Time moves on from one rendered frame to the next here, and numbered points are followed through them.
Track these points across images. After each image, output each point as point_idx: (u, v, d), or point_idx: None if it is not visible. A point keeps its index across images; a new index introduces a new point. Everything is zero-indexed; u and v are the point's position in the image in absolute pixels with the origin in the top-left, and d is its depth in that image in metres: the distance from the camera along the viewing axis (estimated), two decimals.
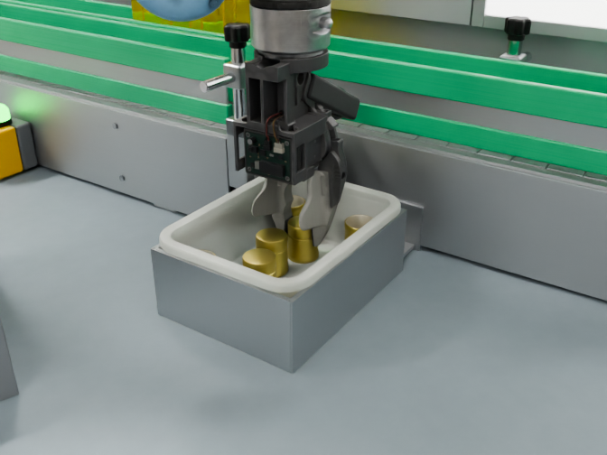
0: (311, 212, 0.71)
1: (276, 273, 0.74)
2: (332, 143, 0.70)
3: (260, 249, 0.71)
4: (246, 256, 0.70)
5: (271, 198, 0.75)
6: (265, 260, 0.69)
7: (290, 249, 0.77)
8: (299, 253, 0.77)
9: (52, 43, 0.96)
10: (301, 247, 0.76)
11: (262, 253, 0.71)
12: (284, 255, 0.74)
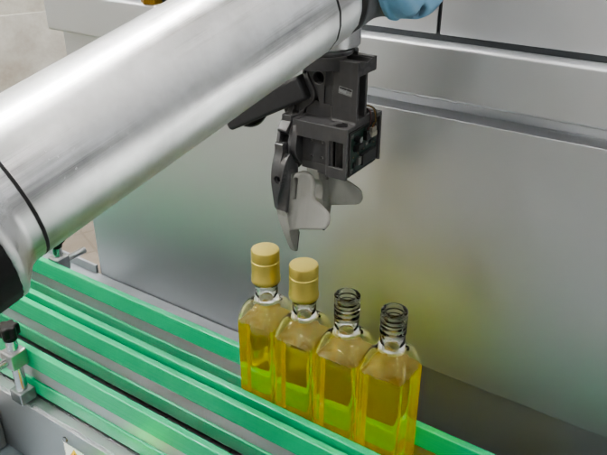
0: (348, 188, 0.76)
1: None
2: None
3: None
4: None
5: (305, 210, 0.72)
6: None
7: (312, 293, 0.80)
8: (317, 289, 0.80)
9: (158, 433, 0.86)
10: (318, 283, 0.80)
11: None
12: None
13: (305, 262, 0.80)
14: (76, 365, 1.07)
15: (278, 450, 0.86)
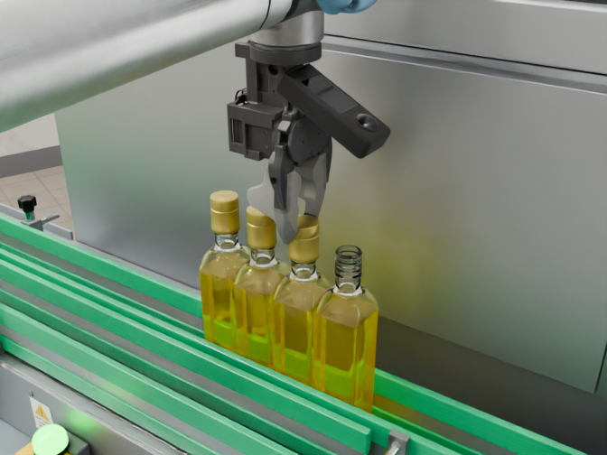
0: (259, 196, 0.75)
1: (318, 248, 0.79)
2: (278, 146, 0.70)
3: None
4: None
5: None
6: None
7: (268, 238, 0.80)
8: (275, 235, 0.81)
9: (119, 382, 0.86)
10: (275, 228, 0.81)
11: None
12: None
13: None
14: (45, 324, 1.08)
15: (238, 399, 0.87)
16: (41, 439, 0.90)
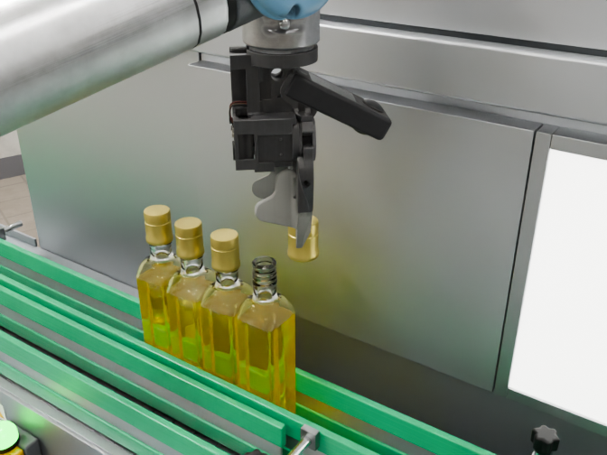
0: (273, 208, 0.72)
1: (239, 259, 0.86)
2: (303, 149, 0.69)
3: None
4: (312, 223, 0.76)
5: None
6: None
7: (195, 249, 0.87)
8: (201, 246, 0.88)
9: (62, 381, 0.93)
10: (202, 240, 0.88)
11: None
12: None
13: (190, 220, 0.87)
14: (4, 327, 1.15)
15: (172, 396, 0.94)
16: None
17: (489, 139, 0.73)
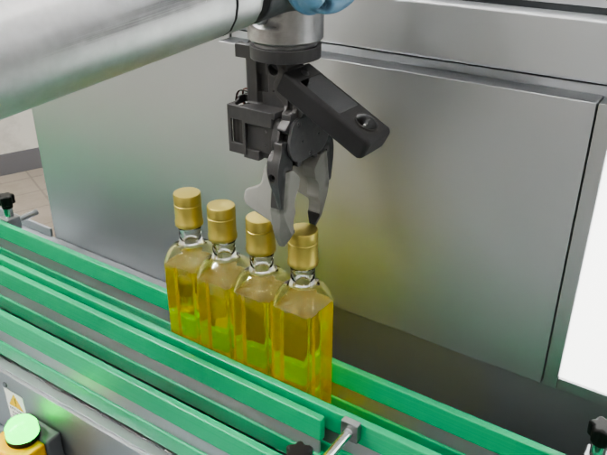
0: (256, 196, 0.74)
1: (275, 243, 0.82)
2: (277, 143, 0.70)
3: None
4: (305, 234, 0.76)
5: (302, 181, 0.79)
6: (311, 226, 0.78)
7: (228, 233, 0.83)
8: (235, 229, 0.84)
9: (87, 372, 0.89)
10: (235, 224, 0.84)
11: (298, 227, 0.78)
12: None
13: (222, 203, 0.83)
14: (21, 318, 1.11)
15: (202, 388, 0.90)
16: (13, 427, 0.93)
17: (546, 113, 0.69)
